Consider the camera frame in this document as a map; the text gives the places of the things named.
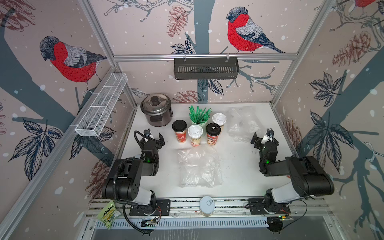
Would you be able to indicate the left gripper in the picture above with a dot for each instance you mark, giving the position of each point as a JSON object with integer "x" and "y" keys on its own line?
{"x": 161, "y": 141}

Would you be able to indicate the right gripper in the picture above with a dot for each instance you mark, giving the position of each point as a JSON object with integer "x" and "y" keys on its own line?
{"x": 259, "y": 142}

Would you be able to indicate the red cup black lid front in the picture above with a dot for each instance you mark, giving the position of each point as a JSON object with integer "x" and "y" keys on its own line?
{"x": 213, "y": 131}

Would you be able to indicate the red cup black lid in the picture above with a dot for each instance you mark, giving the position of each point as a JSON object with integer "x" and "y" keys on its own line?
{"x": 180, "y": 129}
{"x": 213, "y": 131}

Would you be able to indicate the clear plastic carrier bag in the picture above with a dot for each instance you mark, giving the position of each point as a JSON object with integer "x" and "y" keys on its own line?
{"x": 200, "y": 167}

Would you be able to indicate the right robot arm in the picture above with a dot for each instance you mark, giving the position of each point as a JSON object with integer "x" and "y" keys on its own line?
{"x": 308, "y": 178}

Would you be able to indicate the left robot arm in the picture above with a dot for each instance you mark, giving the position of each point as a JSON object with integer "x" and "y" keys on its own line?
{"x": 122, "y": 184}

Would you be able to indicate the spare clear plastic bags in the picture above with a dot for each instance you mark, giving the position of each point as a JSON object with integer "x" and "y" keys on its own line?
{"x": 242, "y": 123}

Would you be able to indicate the silver rice cooker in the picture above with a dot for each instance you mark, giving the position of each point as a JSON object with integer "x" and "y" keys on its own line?
{"x": 157, "y": 109}

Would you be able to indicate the yellow cup white lid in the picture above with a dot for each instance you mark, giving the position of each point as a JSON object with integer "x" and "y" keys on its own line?
{"x": 195, "y": 133}

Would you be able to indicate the green straw holder cup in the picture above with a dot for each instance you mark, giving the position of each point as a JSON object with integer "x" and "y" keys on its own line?
{"x": 199, "y": 116}

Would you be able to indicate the green snack packet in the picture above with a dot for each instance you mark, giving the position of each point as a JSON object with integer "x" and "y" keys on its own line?
{"x": 108, "y": 214}

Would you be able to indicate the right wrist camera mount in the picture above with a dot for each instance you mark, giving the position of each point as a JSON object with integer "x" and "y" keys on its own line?
{"x": 266, "y": 139}

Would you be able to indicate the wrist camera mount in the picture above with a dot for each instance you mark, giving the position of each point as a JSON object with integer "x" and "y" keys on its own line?
{"x": 266, "y": 139}
{"x": 148, "y": 135}

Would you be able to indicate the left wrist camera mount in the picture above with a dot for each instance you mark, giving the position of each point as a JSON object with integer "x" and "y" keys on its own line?
{"x": 148, "y": 135}

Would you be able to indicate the white mesh wall shelf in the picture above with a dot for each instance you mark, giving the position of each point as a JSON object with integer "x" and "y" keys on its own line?
{"x": 95, "y": 119}

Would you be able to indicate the black hanging wire basket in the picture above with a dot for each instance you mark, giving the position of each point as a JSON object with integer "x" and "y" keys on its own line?
{"x": 206, "y": 68}

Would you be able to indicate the can on front rail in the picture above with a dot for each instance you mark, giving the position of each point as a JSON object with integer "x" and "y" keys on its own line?
{"x": 207, "y": 206}

